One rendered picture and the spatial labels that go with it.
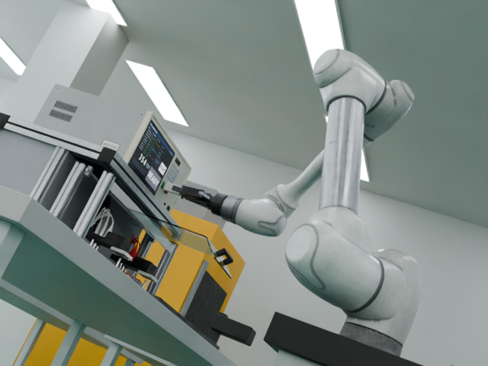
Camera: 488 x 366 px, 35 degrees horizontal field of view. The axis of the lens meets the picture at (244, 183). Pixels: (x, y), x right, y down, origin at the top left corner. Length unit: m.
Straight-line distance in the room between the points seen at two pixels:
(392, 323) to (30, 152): 1.20
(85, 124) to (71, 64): 4.23
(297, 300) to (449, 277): 1.51
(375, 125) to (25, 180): 1.05
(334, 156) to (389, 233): 5.92
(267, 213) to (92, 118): 0.65
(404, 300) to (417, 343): 5.67
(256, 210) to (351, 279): 0.75
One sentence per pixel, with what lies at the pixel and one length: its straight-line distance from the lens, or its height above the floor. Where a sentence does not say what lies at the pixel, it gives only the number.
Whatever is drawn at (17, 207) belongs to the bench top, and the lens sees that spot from 1.39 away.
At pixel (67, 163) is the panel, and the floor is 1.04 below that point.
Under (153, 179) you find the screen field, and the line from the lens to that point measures 2.59.
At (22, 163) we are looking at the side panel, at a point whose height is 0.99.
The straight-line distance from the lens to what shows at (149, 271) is 2.60.
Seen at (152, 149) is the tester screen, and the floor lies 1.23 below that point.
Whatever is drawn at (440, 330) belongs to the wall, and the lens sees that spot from 7.61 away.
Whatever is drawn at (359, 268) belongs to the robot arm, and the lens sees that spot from 1.81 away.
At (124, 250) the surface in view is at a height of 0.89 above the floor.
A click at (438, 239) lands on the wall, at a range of 7.87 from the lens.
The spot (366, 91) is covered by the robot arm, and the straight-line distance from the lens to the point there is 2.15.
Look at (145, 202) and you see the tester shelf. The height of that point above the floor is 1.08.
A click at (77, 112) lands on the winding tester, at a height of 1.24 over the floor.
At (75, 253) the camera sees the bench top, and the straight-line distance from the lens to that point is 1.56.
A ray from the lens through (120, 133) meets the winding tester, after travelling 2.47.
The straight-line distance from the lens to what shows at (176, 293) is 6.09.
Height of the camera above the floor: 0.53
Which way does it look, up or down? 17 degrees up
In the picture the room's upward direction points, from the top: 25 degrees clockwise
